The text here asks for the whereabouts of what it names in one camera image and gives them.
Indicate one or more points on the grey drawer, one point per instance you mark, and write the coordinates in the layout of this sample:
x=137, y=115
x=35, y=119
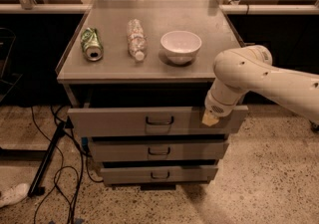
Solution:
x=91, y=122
x=158, y=147
x=124, y=173

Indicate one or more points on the black wire rack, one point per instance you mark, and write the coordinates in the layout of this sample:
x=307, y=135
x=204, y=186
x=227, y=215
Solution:
x=8, y=80

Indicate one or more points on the clear plastic water bottle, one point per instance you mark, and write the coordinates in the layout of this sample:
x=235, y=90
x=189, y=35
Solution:
x=137, y=41

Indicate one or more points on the grey top drawer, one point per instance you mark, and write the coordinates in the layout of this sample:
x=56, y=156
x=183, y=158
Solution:
x=91, y=122

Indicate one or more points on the black floor bar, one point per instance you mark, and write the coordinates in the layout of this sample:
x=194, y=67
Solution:
x=35, y=188

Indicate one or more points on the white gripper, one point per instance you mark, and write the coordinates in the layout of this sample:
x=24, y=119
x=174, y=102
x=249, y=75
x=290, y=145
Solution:
x=215, y=106

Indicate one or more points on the crushed green soda can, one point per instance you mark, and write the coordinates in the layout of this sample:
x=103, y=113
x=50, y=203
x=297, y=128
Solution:
x=91, y=45

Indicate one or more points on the grey middle drawer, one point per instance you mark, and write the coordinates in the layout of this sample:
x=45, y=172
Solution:
x=158, y=147

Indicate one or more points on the grey bottom drawer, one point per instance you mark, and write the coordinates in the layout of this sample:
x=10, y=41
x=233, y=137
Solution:
x=124, y=173

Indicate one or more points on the white ceramic bowl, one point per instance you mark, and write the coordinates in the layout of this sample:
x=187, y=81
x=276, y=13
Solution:
x=180, y=47

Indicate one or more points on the grey drawer cabinet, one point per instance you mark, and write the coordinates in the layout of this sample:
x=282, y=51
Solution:
x=119, y=81

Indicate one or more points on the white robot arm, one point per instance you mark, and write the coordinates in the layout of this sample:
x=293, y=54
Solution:
x=249, y=69

